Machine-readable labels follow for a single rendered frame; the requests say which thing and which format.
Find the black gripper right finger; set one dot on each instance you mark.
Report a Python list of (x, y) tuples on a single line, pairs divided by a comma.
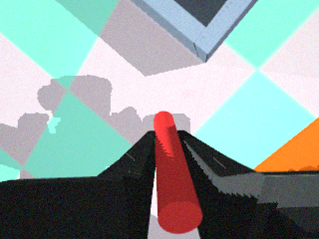
[(236, 200)]

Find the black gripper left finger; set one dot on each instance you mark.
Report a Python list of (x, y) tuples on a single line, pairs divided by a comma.
[(117, 201)]

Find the red peg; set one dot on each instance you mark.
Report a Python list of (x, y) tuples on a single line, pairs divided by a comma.
[(178, 207)]

